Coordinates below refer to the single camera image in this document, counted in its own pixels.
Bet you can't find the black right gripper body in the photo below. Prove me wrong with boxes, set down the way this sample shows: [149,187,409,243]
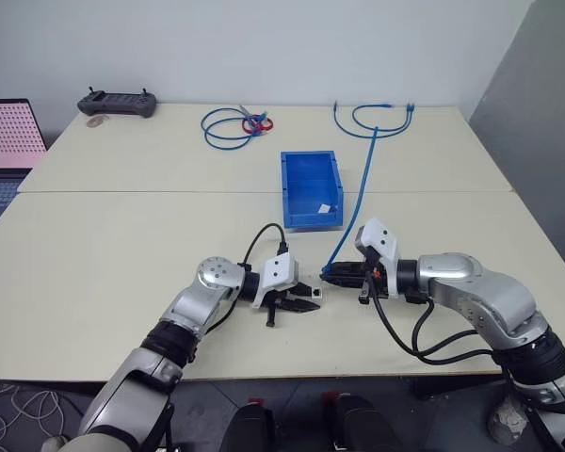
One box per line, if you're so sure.
[355,246,384,306]

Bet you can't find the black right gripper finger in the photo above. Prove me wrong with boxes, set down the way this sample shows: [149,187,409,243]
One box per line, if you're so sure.
[319,273,366,289]
[327,261,366,277]

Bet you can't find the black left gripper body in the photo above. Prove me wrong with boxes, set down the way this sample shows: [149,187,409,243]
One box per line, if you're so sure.
[263,289,297,329]

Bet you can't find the long blue network cable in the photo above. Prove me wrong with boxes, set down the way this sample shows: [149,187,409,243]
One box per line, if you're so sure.
[319,101,415,280]

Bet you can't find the blue plastic bin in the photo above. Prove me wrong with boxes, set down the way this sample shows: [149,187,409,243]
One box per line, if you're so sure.
[280,150,347,233]

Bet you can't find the dark rounded shape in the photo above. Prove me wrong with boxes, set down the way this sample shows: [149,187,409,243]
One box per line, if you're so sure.
[219,403,277,452]
[326,393,383,452]

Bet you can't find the grey lumpy object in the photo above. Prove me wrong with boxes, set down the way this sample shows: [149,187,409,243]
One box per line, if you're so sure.
[488,398,529,444]

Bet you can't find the grey partition panel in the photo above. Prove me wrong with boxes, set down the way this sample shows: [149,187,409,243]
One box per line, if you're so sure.
[467,0,565,289]

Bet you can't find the dark grey remote controller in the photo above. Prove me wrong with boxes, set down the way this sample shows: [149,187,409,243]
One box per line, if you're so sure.
[76,86,158,119]

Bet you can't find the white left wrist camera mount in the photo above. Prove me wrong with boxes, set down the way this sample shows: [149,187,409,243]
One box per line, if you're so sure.
[250,252,300,310]

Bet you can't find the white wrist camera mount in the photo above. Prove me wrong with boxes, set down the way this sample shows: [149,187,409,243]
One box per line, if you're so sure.
[250,252,300,310]
[354,217,402,299]

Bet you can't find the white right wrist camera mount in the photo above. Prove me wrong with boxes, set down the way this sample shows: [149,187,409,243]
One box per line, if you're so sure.
[354,217,402,299]

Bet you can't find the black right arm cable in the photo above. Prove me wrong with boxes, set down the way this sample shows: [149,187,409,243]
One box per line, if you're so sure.
[367,277,498,365]

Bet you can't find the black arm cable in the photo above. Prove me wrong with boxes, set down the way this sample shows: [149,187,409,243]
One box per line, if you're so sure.
[367,277,498,365]
[237,222,289,270]

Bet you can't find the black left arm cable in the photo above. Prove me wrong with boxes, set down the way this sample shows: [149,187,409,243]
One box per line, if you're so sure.
[237,222,289,270]

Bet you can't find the coiled blue network cable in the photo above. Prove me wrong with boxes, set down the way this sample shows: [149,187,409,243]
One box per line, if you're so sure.
[200,106,269,152]

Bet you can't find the white floor cables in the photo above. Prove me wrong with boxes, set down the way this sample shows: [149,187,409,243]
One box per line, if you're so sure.
[0,379,66,444]

